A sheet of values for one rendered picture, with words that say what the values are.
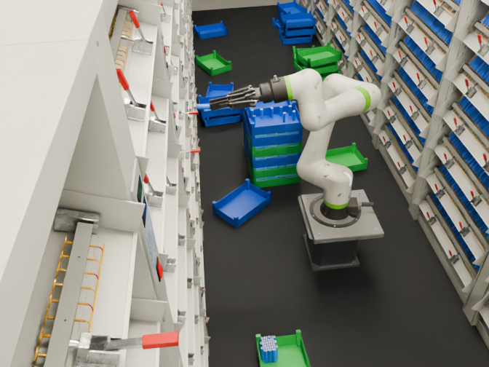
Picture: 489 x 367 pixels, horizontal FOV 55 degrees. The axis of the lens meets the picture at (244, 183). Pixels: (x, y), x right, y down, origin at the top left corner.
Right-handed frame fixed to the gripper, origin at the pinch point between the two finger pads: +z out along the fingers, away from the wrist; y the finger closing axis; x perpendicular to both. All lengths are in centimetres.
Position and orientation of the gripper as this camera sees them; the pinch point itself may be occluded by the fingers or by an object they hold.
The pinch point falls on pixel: (218, 103)
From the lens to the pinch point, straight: 184.5
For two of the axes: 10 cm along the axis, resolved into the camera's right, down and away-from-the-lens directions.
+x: 1.9, 7.4, 6.4
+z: -9.8, 2.1, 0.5
